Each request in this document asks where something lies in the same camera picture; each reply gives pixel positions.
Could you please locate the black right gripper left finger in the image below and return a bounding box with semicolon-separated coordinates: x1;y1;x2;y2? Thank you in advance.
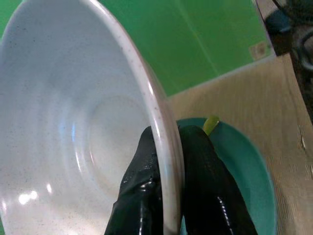
104;126;164;235

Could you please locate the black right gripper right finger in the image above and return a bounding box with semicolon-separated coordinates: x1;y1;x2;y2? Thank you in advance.
178;125;257;235

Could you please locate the white speckled ceramic bowl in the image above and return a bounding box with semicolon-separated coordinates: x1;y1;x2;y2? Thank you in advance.
0;0;184;235

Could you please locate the teal plate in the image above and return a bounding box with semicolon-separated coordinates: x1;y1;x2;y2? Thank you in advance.
176;117;278;235

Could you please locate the beige woven placemat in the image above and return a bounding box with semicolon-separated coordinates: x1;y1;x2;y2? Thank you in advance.
168;55;313;235

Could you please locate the green cutting mat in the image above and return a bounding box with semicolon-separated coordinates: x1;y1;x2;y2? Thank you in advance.
0;0;274;96

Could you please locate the dark chair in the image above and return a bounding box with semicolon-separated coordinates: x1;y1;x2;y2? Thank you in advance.
264;0;313;116

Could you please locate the yellow-green utensil handle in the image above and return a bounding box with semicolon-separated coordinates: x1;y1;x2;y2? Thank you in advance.
202;116;220;136

